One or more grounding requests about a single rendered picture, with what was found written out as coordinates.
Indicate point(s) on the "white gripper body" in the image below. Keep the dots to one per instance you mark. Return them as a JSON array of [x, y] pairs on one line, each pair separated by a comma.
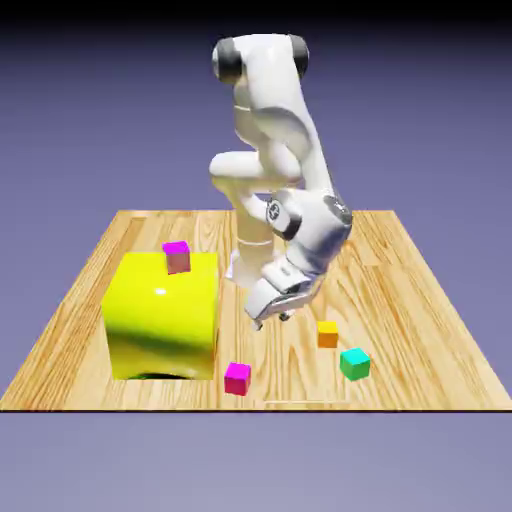
[[266, 298]]

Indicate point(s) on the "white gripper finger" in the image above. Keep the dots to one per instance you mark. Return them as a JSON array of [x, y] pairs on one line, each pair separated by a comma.
[[258, 324], [284, 316]]

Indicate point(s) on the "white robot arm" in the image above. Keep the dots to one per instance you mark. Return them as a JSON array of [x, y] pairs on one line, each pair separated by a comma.
[[280, 120]]

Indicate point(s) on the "small orange cube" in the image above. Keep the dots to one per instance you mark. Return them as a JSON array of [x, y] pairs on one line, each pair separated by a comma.
[[328, 334]]

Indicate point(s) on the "small magenta cube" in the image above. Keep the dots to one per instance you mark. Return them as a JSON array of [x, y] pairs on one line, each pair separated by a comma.
[[177, 258], [237, 379]]

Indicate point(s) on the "small green cube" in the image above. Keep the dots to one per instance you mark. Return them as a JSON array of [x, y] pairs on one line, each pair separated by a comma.
[[354, 364]]

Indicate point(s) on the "large yellow box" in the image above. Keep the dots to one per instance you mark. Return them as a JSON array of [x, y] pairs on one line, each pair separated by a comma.
[[160, 316]]

